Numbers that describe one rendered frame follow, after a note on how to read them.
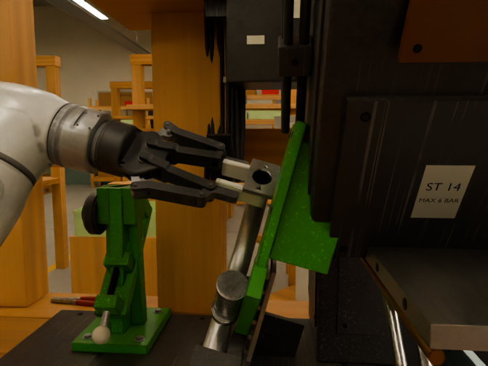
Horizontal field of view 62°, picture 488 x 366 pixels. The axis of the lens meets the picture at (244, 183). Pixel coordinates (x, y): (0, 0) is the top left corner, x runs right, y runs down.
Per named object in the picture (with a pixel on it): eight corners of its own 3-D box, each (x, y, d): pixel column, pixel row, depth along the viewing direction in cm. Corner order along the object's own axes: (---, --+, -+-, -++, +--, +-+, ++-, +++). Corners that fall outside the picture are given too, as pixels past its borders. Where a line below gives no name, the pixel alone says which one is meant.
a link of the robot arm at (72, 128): (75, 89, 57) (115, 100, 56) (87, 135, 64) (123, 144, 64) (40, 133, 51) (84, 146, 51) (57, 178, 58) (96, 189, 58)
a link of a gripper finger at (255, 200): (216, 176, 54) (215, 181, 54) (267, 191, 54) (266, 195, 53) (215, 190, 57) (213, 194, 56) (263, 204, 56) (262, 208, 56)
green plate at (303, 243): (316, 320, 46) (371, 140, 43) (246, 299, 47) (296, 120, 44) (308, 283, 58) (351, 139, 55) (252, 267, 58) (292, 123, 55)
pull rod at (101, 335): (106, 348, 63) (104, 312, 62) (88, 347, 63) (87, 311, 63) (120, 331, 69) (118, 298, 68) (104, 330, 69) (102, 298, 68)
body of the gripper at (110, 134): (84, 148, 52) (154, 167, 51) (114, 105, 57) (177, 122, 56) (94, 184, 58) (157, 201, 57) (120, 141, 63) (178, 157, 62)
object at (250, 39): (325, 80, 69) (327, -12, 67) (226, 82, 70) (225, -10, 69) (318, 89, 81) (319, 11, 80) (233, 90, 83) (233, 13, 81)
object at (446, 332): (682, 377, 27) (688, 332, 26) (426, 366, 28) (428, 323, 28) (443, 234, 65) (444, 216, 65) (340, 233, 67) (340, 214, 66)
